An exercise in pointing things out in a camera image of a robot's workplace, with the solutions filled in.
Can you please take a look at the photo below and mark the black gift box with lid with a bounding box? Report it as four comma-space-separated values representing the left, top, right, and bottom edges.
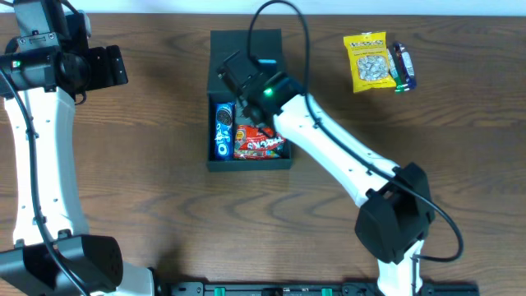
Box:
205, 28, 294, 173

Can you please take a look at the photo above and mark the blue Oreo cookie pack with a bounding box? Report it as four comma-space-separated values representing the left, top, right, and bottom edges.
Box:
214, 102, 234, 160

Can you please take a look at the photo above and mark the red Hacks candy bag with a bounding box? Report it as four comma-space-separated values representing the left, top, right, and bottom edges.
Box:
233, 125, 286, 160

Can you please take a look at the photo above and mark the yellow Hacks candy bag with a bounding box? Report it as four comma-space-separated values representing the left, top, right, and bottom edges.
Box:
344, 31, 396, 94

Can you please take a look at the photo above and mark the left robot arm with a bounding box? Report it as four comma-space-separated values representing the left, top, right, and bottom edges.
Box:
1, 0, 159, 295

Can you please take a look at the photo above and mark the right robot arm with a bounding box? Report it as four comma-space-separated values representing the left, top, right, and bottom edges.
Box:
217, 52, 435, 295

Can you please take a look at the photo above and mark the green white candy bar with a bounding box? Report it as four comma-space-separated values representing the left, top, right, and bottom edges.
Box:
386, 48, 404, 93

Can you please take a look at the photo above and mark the dark blue chocolate bar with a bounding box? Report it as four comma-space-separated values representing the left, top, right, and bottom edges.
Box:
393, 42, 417, 92

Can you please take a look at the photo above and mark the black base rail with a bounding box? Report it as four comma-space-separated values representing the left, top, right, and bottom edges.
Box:
156, 282, 480, 296

